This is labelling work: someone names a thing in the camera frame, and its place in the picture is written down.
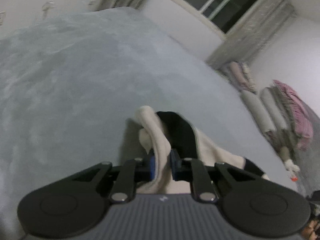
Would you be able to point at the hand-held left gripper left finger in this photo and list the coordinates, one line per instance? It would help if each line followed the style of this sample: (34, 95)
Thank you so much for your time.
(151, 166)

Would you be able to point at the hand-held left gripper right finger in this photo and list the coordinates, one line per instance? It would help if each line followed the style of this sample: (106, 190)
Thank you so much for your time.
(175, 166)

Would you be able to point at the beige sweatshirt with black sleeves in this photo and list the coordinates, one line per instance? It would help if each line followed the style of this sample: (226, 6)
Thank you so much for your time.
(160, 135)

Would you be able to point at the plush toy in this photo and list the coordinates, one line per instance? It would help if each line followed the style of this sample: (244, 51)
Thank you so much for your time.
(288, 160)

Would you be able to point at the stack of folded quilts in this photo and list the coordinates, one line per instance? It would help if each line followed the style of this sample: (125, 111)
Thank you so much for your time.
(297, 115)

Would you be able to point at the folded grey quilt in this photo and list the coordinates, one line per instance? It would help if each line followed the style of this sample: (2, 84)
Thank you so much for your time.
(277, 115)

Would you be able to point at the folded grey blanket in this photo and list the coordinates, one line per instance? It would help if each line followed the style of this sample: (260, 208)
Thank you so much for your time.
(230, 78)

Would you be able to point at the folded pink blanket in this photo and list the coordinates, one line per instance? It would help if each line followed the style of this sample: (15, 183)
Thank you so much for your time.
(238, 76)

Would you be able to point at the window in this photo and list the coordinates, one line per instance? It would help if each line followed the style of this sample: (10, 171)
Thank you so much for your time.
(220, 2)

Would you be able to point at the small wall fixture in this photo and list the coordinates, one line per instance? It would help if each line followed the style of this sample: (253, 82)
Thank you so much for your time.
(91, 3)

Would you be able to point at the white wall socket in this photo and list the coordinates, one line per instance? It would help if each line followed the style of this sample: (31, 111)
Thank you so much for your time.
(1, 17)

